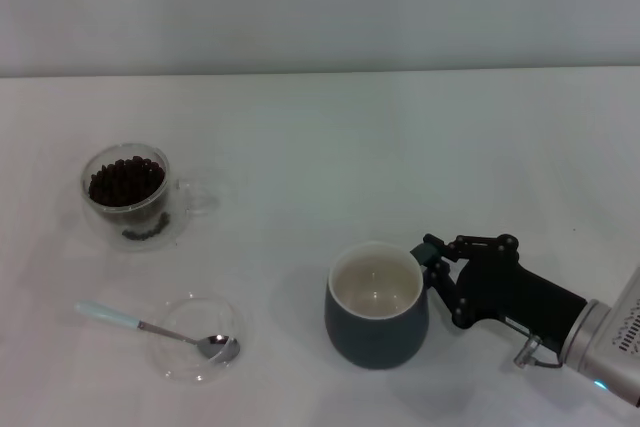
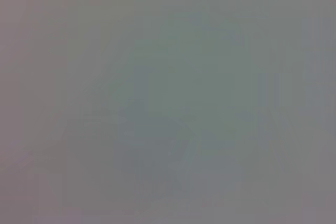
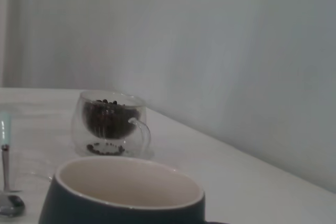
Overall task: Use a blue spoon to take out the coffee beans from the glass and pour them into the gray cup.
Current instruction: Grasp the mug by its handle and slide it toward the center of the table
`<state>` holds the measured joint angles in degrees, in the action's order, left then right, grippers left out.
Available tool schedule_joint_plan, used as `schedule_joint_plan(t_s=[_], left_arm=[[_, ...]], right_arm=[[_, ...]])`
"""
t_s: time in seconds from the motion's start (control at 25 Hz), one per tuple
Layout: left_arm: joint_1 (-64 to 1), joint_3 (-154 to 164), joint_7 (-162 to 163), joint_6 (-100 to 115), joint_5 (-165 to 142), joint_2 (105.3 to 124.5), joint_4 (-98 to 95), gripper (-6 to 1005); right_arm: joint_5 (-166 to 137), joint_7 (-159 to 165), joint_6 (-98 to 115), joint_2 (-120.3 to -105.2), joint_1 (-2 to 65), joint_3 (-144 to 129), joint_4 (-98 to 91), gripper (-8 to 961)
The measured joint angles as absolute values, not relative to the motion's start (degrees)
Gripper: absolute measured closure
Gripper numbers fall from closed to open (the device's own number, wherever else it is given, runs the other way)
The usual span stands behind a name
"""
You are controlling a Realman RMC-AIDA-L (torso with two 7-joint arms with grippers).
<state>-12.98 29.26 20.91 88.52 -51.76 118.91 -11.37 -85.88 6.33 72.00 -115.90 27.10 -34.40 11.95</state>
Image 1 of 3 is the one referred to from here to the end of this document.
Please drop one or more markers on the clear glass saucer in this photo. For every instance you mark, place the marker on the clear glass saucer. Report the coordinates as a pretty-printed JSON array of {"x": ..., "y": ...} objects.
[{"x": 220, "y": 307}]

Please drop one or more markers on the coffee beans heap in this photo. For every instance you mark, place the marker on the coffee beans heap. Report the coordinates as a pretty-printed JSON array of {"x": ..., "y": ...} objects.
[{"x": 125, "y": 182}]

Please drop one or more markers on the double-walled glass cup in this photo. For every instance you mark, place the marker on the double-walled glass cup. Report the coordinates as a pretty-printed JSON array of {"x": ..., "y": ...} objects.
[{"x": 192, "y": 197}]

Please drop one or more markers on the dark green ceramic mug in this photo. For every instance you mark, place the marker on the dark green ceramic mug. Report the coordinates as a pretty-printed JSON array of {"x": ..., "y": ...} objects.
[{"x": 375, "y": 342}]

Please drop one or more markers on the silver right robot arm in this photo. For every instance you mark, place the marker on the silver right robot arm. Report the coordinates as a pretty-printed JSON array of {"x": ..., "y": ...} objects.
[{"x": 610, "y": 337}]

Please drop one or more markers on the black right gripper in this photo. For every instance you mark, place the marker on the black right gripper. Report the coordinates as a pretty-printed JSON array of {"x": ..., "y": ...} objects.
[{"x": 515, "y": 297}]

